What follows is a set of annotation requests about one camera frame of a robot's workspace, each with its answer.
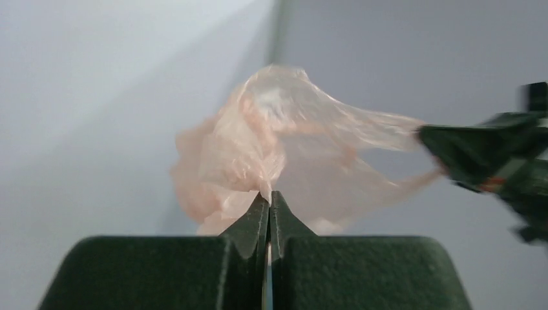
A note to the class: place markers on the pink plastic trash bag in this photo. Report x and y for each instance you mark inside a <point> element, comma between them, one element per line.
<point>280,132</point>

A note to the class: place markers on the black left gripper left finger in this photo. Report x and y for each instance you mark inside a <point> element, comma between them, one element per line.
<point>227,271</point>

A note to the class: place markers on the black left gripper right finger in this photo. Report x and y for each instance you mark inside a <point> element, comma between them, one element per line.
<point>358,272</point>

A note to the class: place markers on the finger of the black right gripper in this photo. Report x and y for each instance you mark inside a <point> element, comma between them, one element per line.
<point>525,192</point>
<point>476,156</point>

